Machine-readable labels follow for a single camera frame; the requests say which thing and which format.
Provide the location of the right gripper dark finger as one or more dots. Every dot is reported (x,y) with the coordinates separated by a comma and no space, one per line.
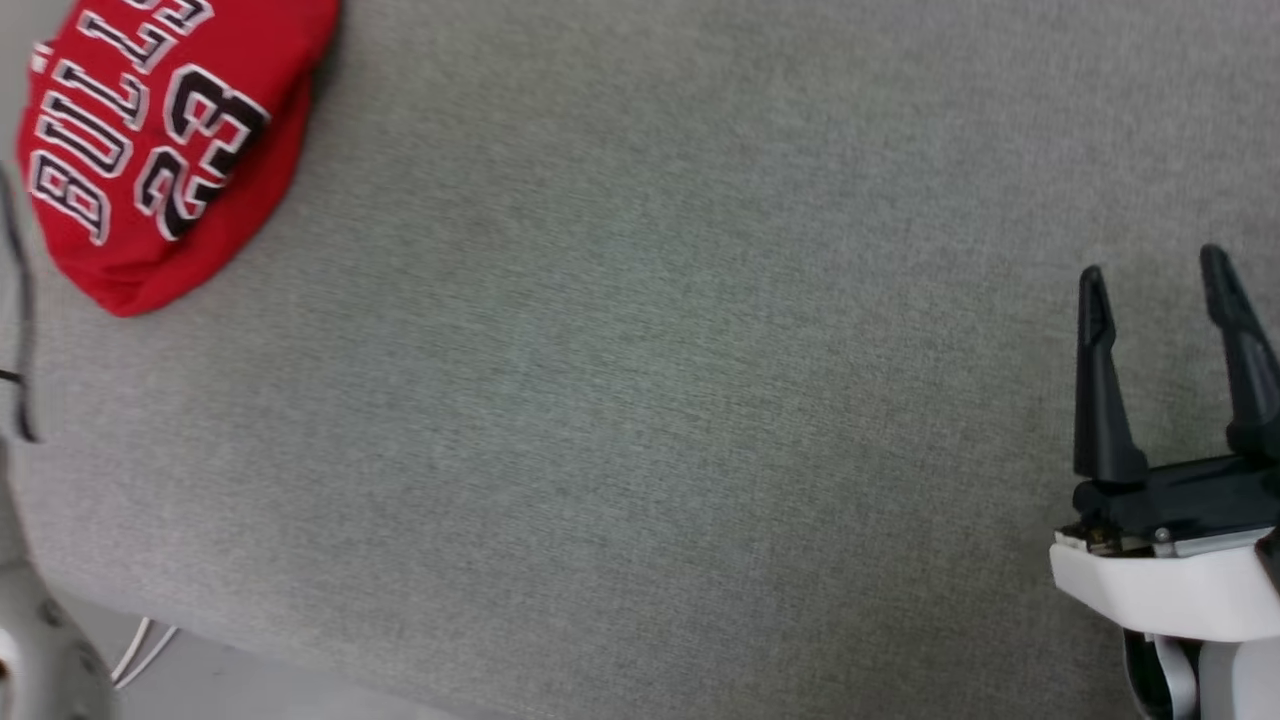
(1100,400)
(1250,360)

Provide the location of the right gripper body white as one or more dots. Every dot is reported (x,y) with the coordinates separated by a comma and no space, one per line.
(1170,585)

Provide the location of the red Bulls 23 jersey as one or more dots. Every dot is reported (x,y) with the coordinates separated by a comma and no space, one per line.
(160,150)

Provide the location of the grey fabric sofa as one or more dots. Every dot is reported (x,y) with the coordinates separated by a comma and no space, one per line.
(640,380)

